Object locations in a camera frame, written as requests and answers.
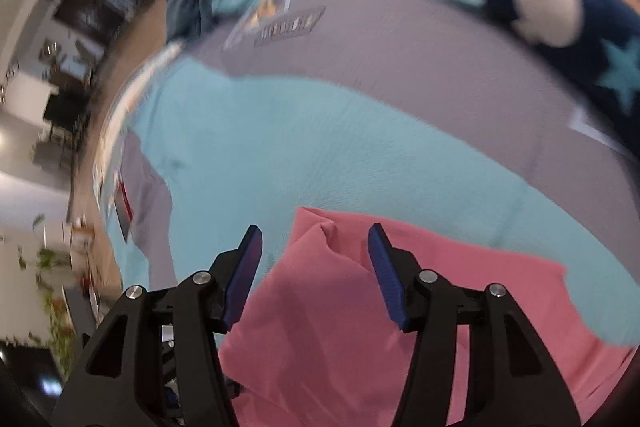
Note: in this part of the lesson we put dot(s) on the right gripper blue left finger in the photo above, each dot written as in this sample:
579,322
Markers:
244,264

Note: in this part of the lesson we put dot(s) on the pink shirt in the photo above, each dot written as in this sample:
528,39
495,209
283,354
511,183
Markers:
315,345

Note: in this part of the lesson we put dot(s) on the teal grey patterned bedspread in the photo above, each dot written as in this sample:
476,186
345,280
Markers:
424,111

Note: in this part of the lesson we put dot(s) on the navy star folded garment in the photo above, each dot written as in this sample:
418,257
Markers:
592,43

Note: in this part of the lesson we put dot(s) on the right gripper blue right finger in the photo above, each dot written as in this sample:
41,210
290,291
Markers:
395,270

